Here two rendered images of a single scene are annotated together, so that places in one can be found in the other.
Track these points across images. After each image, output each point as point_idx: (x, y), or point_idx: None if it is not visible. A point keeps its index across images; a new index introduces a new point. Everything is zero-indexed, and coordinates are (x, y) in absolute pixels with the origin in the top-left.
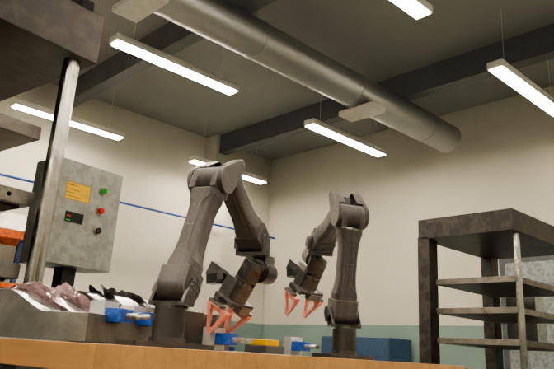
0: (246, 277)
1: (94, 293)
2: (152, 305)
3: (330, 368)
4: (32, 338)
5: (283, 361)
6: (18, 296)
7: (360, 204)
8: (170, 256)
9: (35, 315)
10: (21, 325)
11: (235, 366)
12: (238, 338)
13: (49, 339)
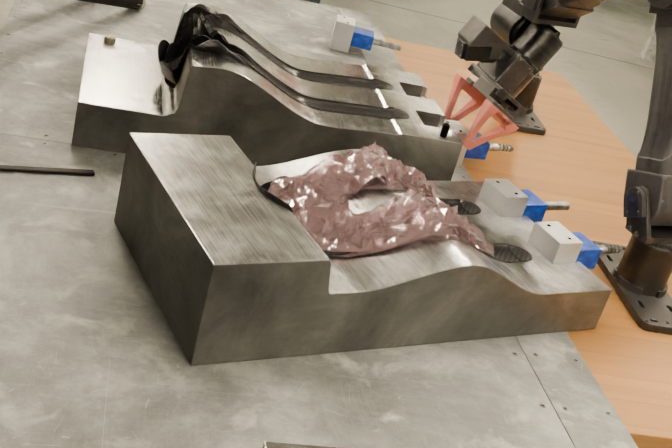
0: (543, 63)
1: (242, 67)
2: (254, 37)
3: None
4: (589, 369)
5: None
6: (496, 277)
7: None
8: (669, 159)
9: (524, 303)
10: (495, 320)
11: None
12: (494, 145)
13: (577, 350)
